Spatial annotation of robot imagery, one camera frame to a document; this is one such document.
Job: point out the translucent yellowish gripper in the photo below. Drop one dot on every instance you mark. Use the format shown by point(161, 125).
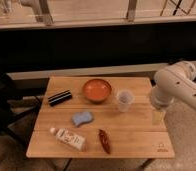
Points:
point(158, 116)

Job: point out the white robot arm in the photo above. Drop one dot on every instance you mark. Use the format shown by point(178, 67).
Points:
point(173, 81)

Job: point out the translucent plastic cup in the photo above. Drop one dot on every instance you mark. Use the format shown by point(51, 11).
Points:
point(125, 98)

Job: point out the orange ceramic bowl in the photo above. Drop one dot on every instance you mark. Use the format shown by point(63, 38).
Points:
point(97, 90)

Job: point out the black striped eraser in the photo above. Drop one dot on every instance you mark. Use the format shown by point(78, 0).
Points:
point(59, 98)

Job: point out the dark red chili pepper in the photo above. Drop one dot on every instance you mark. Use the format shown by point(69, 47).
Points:
point(104, 141)

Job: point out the wooden folding table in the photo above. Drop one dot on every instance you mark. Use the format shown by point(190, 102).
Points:
point(131, 134)

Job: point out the blue sponge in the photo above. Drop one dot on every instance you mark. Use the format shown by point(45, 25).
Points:
point(82, 118)

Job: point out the white tube with label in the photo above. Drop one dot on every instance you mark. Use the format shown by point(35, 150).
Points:
point(68, 137)

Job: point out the black chair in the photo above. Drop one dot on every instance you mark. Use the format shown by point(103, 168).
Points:
point(8, 90)

